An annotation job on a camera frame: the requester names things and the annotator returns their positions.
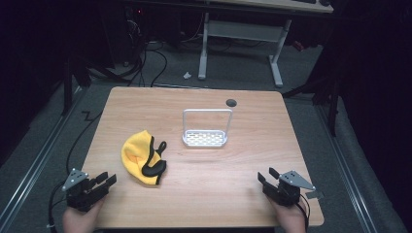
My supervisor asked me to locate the person's right hand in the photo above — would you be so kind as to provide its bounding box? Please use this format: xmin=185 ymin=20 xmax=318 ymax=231
xmin=267 ymin=196 xmax=309 ymax=233

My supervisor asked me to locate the metal floor rail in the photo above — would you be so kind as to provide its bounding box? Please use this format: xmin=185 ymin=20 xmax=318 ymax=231
xmin=318 ymin=102 xmax=379 ymax=233
xmin=0 ymin=86 xmax=86 ymax=225

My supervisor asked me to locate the bundle of black floor cables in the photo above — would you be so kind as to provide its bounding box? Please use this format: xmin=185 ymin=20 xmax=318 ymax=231
xmin=86 ymin=40 xmax=169 ymax=88

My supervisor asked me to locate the yellow cloth with black trim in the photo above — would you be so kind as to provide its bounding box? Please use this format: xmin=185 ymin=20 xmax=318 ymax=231
xmin=120 ymin=129 xmax=168 ymax=186

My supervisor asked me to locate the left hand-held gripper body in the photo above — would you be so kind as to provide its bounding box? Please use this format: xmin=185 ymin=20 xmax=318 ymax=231
xmin=61 ymin=167 xmax=110 ymax=213

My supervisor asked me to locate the person's left hand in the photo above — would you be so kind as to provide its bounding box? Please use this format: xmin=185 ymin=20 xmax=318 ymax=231
xmin=62 ymin=197 xmax=106 ymax=233

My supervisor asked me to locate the black metal stand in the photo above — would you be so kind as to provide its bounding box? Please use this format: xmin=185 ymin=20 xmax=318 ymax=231
xmin=60 ymin=57 xmax=93 ymax=117
xmin=281 ymin=72 xmax=342 ymax=138

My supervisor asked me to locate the white plastic rack with handle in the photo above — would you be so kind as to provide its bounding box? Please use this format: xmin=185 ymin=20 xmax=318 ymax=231
xmin=182 ymin=108 xmax=234 ymax=149

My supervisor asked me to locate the dark computer tower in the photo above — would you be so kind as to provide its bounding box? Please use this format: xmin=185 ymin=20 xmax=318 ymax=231
xmin=106 ymin=0 xmax=149 ymax=66

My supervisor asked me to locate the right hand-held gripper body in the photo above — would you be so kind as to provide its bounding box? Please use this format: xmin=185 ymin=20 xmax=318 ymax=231
xmin=263 ymin=170 xmax=317 ymax=208

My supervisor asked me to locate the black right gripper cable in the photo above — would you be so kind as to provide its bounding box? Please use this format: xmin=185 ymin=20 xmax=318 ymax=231
xmin=296 ymin=193 xmax=311 ymax=233

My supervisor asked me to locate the desk with white metal legs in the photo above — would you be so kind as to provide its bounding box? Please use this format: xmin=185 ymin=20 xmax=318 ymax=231
xmin=129 ymin=0 xmax=334 ymax=88

